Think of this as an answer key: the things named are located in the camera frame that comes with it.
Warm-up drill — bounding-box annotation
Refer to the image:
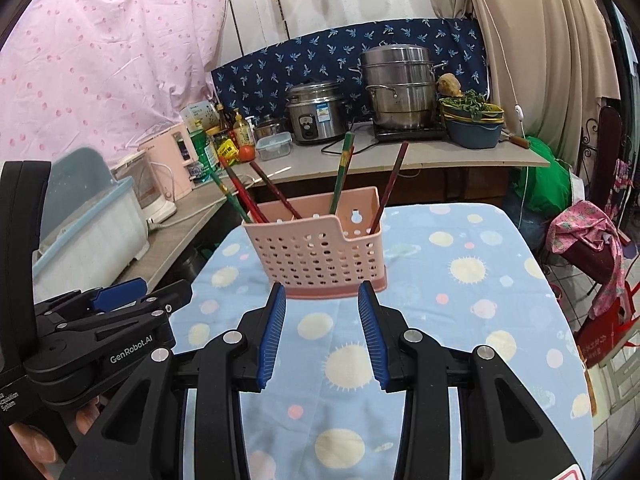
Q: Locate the person's left hand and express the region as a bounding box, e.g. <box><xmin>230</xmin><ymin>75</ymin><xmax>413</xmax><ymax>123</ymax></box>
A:
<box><xmin>10</xmin><ymin>396</ymin><xmax>101</xmax><ymax>480</ymax></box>

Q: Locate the blue white dish drainer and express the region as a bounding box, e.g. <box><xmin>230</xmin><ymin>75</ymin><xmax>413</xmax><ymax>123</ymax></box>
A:
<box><xmin>32</xmin><ymin>148</ymin><xmax>150</xmax><ymax>302</ymax></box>

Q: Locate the green chopstick left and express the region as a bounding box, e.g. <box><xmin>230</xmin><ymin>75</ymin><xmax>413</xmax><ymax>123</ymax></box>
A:
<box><xmin>212</xmin><ymin>171</ymin><xmax>252</xmax><ymax>223</ymax></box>

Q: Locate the green chopstick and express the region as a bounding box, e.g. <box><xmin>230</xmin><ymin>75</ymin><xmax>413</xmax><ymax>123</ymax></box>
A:
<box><xmin>329</xmin><ymin>131</ymin><xmax>354</xmax><ymax>214</ymax></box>
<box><xmin>212</xmin><ymin>171</ymin><xmax>252</xmax><ymax>223</ymax></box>

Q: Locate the red chopstick left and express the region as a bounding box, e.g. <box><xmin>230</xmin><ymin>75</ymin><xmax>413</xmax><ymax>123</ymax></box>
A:
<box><xmin>219</xmin><ymin>157</ymin><xmax>268</xmax><ymax>223</ymax></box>

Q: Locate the pink electric kettle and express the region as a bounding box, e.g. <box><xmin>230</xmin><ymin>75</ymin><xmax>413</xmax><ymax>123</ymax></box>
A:
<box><xmin>138</xmin><ymin>122</ymin><xmax>198</xmax><ymax>202</ymax></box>

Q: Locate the green bottle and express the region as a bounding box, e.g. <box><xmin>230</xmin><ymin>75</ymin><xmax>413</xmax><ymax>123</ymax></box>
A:
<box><xmin>190</xmin><ymin>129</ymin><xmax>217</xmax><ymax>180</ymax></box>

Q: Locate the dark brown chopstick centre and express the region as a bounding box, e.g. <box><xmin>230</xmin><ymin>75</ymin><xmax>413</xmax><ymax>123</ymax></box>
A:
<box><xmin>250</xmin><ymin>160</ymin><xmax>302</xmax><ymax>220</ymax></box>

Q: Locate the dark brown chopstick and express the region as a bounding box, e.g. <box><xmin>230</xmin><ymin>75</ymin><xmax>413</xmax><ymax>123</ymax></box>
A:
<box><xmin>369</xmin><ymin>141</ymin><xmax>409</xmax><ymax>234</ymax></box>
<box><xmin>250</xmin><ymin>160</ymin><xmax>302</xmax><ymax>220</ymax></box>

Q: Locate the pink perforated utensil basket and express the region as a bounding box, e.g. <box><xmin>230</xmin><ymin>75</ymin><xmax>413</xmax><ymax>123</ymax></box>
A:
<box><xmin>244</xmin><ymin>186</ymin><xmax>387</xmax><ymax>300</ymax></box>

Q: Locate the yellow snack packet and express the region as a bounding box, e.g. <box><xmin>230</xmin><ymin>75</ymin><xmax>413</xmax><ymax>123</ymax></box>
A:
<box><xmin>216</xmin><ymin>139</ymin><xmax>239</xmax><ymax>164</ymax></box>

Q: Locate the red tomato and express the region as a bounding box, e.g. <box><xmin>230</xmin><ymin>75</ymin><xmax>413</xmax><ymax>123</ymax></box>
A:
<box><xmin>238</xmin><ymin>145</ymin><xmax>256</xmax><ymax>164</ymax></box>

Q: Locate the yellow oil bottle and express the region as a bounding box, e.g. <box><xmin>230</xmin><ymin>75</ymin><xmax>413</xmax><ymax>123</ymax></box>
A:
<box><xmin>233</xmin><ymin>108</ymin><xmax>254</xmax><ymax>148</ymax></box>

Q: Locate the clear food container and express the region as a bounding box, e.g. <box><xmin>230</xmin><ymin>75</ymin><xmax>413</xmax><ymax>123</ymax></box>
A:
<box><xmin>255</xmin><ymin>131</ymin><xmax>292</xmax><ymax>162</ymax></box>

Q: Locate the small steel pot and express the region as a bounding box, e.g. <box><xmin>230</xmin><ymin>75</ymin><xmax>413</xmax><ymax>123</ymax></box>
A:
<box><xmin>254</xmin><ymin>115</ymin><xmax>288</xmax><ymax>141</ymax></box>

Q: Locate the pink floral cloth bundle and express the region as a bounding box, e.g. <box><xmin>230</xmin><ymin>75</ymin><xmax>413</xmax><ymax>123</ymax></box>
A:
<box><xmin>544</xmin><ymin>200</ymin><xmax>625</xmax><ymax>318</ymax></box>

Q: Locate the navy floral backsplash cloth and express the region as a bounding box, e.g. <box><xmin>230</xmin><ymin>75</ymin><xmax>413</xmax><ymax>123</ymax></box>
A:
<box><xmin>213</xmin><ymin>18</ymin><xmax>489</xmax><ymax>118</ymax></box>

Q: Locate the pink dotted curtain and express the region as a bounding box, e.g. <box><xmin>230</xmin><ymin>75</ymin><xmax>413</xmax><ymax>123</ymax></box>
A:
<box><xmin>1</xmin><ymin>0</ymin><xmax>228</xmax><ymax>162</ymax></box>

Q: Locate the silver rice cooker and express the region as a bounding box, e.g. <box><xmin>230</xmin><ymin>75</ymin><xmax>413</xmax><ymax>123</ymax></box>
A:
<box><xmin>285</xmin><ymin>81</ymin><xmax>348</xmax><ymax>145</ymax></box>

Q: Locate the dark brown chopstick right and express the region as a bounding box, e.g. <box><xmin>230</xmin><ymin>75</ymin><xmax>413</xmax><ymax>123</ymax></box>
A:
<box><xmin>369</xmin><ymin>141</ymin><xmax>409</xmax><ymax>234</ymax></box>

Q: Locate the green chopstick right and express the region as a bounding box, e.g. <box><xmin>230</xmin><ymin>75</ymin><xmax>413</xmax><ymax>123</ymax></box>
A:
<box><xmin>329</xmin><ymin>131</ymin><xmax>354</xmax><ymax>214</ymax></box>

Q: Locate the green bag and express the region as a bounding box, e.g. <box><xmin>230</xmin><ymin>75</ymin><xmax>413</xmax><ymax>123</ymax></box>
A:
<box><xmin>511</xmin><ymin>136</ymin><xmax>572</xmax><ymax>220</ymax></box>

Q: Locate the black induction cooktop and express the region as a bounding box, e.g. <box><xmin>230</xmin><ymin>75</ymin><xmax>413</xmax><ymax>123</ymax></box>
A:
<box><xmin>373</xmin><ymin>122</ymin><xmax>446</xmax><ymax>142</ymax></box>

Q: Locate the blue bowl with vegetables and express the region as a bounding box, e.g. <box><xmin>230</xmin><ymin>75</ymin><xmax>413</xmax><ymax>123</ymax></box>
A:
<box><xmin>439</xmin><ymin>90</ymin><xmax>504</xmax><ymax>150</ymax></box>

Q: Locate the stainless steel steamer pot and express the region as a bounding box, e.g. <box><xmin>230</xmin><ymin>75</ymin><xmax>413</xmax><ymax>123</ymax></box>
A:
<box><xmin>360</xmin><ymin>44</ymin><xmax>442</xmax><ymax>131</ymax></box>

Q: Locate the beige hanging cloth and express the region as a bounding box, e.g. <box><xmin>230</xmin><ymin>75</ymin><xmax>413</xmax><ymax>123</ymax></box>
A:
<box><xmin>431</xmin><ymin>0</ymin><xmax>620</xmax><ymax>164</ymax></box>

